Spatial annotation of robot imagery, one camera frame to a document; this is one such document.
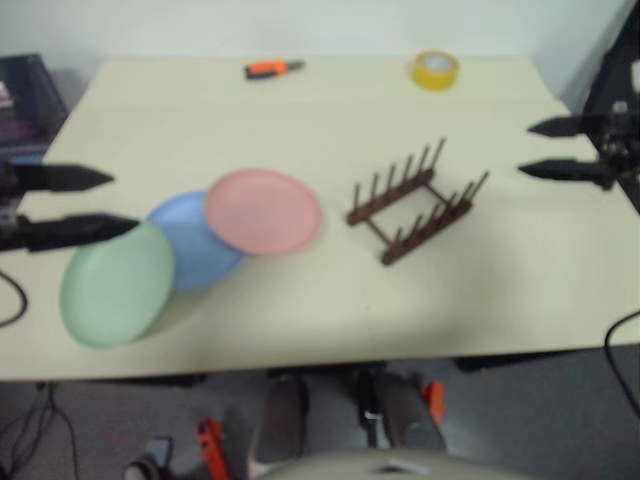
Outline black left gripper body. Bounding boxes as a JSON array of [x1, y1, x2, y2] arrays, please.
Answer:
[[0, 160, 30, 252]]

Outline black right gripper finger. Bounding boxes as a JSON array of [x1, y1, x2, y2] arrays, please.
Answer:
[[527, 115, 602, 140], [517, 157, 609, 189]]

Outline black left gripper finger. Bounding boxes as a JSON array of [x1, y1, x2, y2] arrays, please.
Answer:
[[17, 213, 142, 253], [16, 163, 116, 194]]

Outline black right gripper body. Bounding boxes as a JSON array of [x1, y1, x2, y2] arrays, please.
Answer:
[[589, 99, 640, 194]]

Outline green plastic plate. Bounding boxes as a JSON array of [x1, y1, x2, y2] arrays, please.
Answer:
[[58, 219, 176, 349]]

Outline blue plastic plate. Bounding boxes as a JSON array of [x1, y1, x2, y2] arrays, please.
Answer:
[[146, 189, 249, 294]]

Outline pink plastic plate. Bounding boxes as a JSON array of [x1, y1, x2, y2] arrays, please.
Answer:
[[204, 168, 325, 257]]

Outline brown wooden dish rack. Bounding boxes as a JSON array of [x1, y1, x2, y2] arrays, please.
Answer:
[[345, 137, 492, 267]]

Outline dark background equipment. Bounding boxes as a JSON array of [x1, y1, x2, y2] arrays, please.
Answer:
[[582, 0, 640, 124]]

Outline black plastic crate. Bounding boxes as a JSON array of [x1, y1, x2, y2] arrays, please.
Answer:
[[0, 53, 69, 166]]

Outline yellow tape roll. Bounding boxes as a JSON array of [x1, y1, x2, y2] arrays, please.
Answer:
[[411, 48, 460, 93]]

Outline orange black pliers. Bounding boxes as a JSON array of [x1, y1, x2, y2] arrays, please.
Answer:
[[243, 58, 306, 83]]

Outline orange black tool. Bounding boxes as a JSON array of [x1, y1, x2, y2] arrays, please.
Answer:
[[196, 418, 232, 480]]

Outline orange clamp tool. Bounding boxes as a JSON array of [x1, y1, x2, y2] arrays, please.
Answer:
[[418, 380, 447, 427]]

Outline dark rounded leg shape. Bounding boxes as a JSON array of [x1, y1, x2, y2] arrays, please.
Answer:
[[355, 368, 447, 452], [253, 374, 310, 462]]

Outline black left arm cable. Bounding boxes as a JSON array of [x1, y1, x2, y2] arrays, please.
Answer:
[[0, 269, 29, 329]]

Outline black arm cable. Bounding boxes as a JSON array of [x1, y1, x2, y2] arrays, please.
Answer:
[[603, 309, 640, 432], [0, 269, 29, 329]]

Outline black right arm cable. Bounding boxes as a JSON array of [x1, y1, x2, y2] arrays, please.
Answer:
[[603, 309, 640, 432]]

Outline thin floor cables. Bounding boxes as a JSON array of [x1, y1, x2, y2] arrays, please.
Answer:
[[0, 382, 81, 480]]

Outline black table frame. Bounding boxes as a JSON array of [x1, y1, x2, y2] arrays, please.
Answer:
[[94, 348, 604, 390]]

